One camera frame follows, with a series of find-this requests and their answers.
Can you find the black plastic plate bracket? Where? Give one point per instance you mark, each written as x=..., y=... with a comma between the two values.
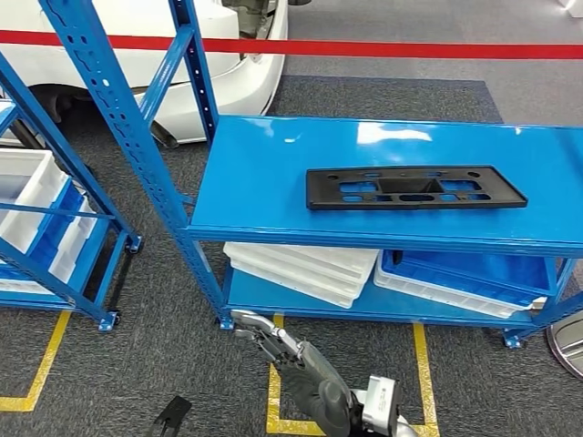
x=496, y=193

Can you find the black curved car part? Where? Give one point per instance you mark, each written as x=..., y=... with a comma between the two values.
x=397, y=257

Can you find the steel stanchion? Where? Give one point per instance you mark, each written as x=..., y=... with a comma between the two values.
x=569, y=344

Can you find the white car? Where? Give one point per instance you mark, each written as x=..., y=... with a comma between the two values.
x=227, y=90

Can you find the red barrier belt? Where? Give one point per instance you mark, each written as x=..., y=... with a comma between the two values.
x=364, y=48

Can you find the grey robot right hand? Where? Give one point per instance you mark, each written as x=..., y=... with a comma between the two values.
x=282, y=350

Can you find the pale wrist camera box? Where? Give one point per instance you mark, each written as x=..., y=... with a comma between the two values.
x=382, y=404

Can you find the blue steel shelf rack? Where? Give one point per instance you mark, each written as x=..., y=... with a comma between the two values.
x=68, y=155
x=273, y=169

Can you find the black stanchion base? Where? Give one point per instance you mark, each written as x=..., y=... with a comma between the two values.
x=298, y=2

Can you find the white plastic bin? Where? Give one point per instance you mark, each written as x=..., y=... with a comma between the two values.
x=27, y=181
x=72, y=253

